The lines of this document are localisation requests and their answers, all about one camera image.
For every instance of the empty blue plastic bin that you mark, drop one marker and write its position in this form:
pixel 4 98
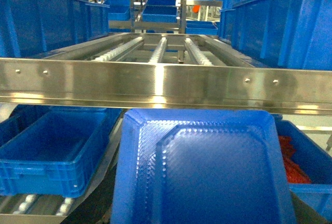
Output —
pixel 57 154

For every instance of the blue bin with red parts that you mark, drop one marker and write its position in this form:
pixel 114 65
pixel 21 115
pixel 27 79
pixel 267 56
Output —
pixel 316 163

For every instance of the blue bottle-shaped block part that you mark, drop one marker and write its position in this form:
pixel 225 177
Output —
pixel 200 166

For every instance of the steel shelf rack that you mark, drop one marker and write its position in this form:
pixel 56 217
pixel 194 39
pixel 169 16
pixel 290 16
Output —
pixel 56 55

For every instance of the large blue bin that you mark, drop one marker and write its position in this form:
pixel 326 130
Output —
pixel 293 34

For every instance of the red parts in bin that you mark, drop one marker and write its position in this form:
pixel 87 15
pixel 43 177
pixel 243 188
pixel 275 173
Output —
pixel 294 174

